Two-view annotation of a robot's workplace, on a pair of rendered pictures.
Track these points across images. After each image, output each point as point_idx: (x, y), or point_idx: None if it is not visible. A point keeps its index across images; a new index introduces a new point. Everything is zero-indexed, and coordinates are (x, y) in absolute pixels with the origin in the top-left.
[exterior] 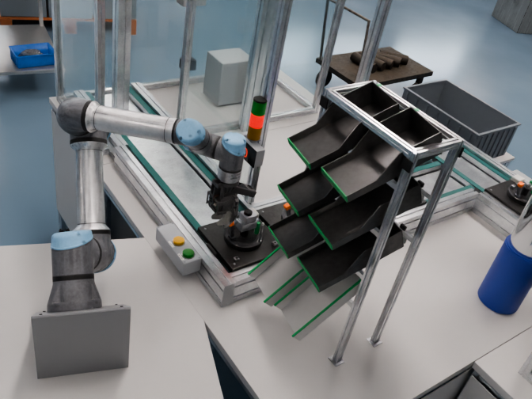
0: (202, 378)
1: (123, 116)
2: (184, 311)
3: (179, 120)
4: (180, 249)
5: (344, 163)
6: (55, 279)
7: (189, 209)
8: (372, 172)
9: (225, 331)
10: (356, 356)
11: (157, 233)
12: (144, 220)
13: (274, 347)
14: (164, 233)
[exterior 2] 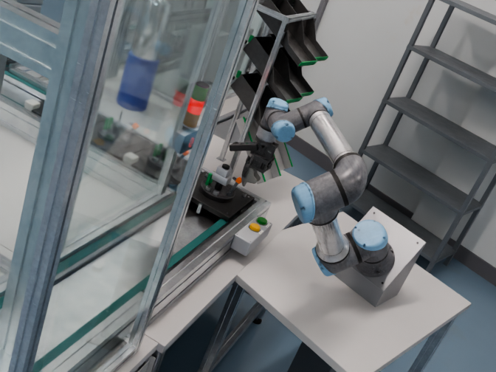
0: None
1: (345, 138)
2: (284, 240)
3: (323, 108)
4: (260, 226)
5: None
6: (388, 249)
7: (191, 237)
8: (305, 40)
9: (279, 219)
10: (240, 167)
11: (250, 246)
12: (215, 279)
13: (269, 198)
14: (254, 237)
